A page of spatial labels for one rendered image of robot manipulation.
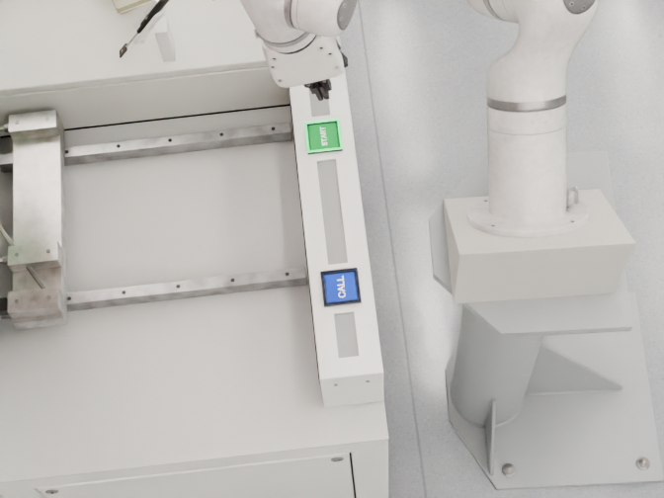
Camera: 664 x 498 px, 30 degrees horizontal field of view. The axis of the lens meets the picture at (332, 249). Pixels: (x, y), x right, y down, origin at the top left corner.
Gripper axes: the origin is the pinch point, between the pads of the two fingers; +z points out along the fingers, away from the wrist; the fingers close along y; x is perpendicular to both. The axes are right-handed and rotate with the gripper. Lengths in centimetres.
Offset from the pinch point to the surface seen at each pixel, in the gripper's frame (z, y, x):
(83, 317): 20, -47, -20
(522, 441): 115, 13, -27
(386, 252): 112, -11, 22
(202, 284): 21.4, -27.2, -18.2
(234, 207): 25.5, -22.1, -3.7
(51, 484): 24, -55, -46
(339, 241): 15.7, -2.9, -18.2
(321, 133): 14.7, -3.6, 0.4
